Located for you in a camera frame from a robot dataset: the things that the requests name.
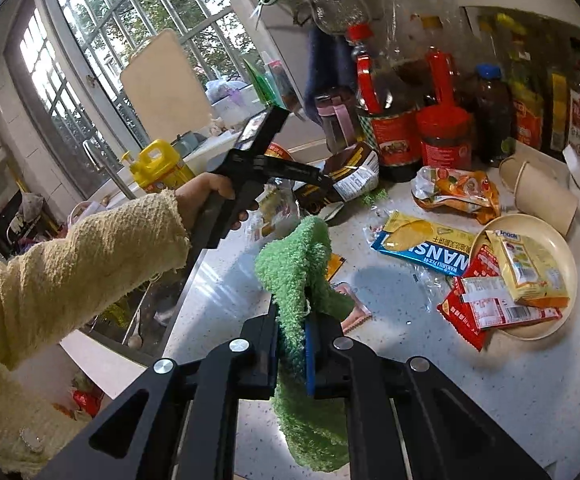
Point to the cream plate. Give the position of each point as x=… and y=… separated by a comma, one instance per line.
x=549, y=232

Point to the clear plastic bag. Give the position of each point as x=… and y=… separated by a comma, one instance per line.
x=409, y=10

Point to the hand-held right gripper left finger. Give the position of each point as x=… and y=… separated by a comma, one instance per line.
x=265, y=360

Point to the black rack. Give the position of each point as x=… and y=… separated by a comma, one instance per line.
x=10, y=225

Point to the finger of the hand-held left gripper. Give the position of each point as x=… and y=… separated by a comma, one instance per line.
x=295, y=172

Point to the blue towel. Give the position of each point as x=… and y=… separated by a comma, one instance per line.
x=327, y=70

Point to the person's yellow sweater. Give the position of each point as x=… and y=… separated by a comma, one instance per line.
x=0, y=410

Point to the green fluffy cloth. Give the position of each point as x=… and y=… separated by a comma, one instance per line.
x=300, y=260

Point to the green packet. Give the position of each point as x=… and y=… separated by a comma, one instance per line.
x=260, y=82

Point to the beige paper cup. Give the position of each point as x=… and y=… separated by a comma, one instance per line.
x=544, y=200
x=512, y=170

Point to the red white snack wrapper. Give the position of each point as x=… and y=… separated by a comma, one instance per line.
x=494, y=312

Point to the large dark sauce bottle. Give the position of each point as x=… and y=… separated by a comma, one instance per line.
x=389, y=135

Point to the wooden cutting board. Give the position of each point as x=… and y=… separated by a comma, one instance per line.
x=170, y=85

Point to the silver mesh scrubber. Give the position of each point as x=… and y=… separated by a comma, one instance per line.
x=332, y=0

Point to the yellow detergent jug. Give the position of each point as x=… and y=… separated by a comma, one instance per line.
x=157, y=165

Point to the small orange wrapper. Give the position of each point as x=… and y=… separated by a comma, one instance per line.
x=337, y=266

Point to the yellow labelled bottle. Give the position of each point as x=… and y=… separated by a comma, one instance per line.
x=558, y=105

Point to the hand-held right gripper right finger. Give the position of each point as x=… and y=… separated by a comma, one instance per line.
x=311, y=360

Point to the blue capped dark bottle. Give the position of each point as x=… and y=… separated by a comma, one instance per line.
x=492, y=120

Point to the orange fruit snack packet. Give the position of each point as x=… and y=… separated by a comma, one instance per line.
x=459, y=190

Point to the clear plastic wrapper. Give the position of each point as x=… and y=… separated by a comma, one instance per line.
x=432, y=280

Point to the brown snack wrapper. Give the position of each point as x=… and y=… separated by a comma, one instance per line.
x=354, y=170

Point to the person's left hand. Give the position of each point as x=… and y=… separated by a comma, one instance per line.
x=200, y=195

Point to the pink lidded cup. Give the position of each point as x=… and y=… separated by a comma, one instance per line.
x=337, y=125

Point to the red plastic bag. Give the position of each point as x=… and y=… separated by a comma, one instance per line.
x=87, y=402

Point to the barred window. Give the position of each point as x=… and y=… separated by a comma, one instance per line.
x=120, y=10

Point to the red lidded jar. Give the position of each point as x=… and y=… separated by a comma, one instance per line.
x=444, y=140

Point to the white plastic bag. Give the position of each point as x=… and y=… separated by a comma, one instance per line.
x=225, y=92

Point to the yellow printed wrapper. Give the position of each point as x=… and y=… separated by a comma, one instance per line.
x=275, y=210

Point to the pink snack wrapper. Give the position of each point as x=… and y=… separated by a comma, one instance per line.
x=354, y=312

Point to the metal faucet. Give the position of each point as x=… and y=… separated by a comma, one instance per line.
x=115, y=180

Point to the blue yellow cracker wrapper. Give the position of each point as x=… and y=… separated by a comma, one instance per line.
x=419, y=245

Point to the person's left forearm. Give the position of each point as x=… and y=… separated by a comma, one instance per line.
x=70, y=270

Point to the yellow snack wrapper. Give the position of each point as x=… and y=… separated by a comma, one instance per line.
x=524, y=265

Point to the metal sink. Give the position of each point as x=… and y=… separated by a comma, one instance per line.
x=145, y=305

